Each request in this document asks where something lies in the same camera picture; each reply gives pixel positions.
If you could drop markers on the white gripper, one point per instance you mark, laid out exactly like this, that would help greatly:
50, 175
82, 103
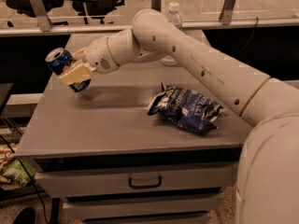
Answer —
97, 55

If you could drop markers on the blue pepsi can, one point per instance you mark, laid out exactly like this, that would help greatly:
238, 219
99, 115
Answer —
59, 60

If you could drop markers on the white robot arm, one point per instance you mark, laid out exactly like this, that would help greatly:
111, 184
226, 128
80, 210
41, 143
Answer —
267, 188

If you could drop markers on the clear plastic water bottle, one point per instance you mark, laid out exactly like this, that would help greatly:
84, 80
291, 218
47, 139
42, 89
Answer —
173, 17

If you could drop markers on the grey drawer cabinet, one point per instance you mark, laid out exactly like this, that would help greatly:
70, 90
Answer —
86, 145

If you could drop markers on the blue chip bag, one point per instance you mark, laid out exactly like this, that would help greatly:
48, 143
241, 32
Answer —
188, 110

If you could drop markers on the green snack bag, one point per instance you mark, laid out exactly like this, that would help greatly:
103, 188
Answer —
18, 172

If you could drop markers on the black shoe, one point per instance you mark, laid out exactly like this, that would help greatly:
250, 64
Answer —
26, 216

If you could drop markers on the left metal bracket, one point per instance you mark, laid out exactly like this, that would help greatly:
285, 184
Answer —
42, 18

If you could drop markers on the black drawer handle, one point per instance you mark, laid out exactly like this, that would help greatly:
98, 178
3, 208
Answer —
150, 183

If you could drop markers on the right metal bracket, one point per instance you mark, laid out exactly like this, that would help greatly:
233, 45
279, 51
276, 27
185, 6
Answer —
226, 15

